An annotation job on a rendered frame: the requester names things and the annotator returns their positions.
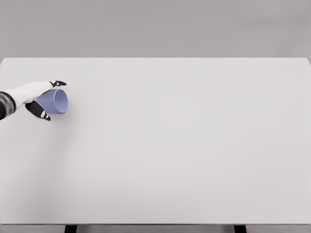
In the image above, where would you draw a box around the light purple plastic cup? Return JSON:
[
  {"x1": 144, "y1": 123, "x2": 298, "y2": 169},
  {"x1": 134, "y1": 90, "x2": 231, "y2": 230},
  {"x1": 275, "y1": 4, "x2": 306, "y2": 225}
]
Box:
[{"x1": 35, "y1": 88, "x2": 69, "y2": 114}]

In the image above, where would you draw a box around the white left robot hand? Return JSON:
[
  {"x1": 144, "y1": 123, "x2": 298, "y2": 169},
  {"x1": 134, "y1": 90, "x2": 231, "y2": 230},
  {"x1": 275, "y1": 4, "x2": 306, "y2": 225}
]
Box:
[{"x1": 15, "y1": 80, "x2": 67, "y2": 122}]

